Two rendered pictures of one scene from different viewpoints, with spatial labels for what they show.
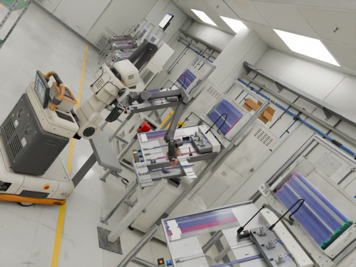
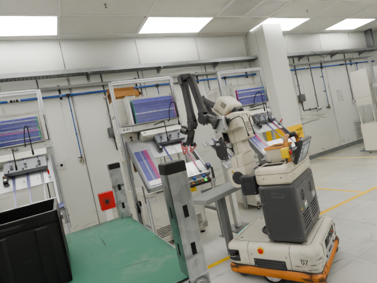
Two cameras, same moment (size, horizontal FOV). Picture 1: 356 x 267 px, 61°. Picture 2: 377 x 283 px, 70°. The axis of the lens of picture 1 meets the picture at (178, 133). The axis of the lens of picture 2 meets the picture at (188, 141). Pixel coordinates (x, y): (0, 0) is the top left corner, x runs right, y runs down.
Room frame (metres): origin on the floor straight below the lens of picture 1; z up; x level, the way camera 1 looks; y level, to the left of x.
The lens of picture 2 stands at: (2.82, 2.89, 1.13)
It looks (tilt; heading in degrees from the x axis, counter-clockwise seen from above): 1 degrees down; 271
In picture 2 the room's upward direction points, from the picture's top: 12 degrees counter-clockwise
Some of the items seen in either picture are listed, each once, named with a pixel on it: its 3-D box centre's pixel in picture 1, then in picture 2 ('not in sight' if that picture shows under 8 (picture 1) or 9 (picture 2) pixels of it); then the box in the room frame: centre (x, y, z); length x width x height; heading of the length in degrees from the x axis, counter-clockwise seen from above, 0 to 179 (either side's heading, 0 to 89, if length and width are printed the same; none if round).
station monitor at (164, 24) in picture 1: (167, 23); not in sight; (7.41, 1.92, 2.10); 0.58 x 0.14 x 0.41; 27
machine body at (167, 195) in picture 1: (162, 201); (166, 210); (3.31, -0.38, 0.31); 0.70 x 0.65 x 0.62; 27
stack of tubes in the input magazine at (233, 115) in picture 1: (227, 118); (153, 109); (3.20, -0.29, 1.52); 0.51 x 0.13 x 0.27; 27
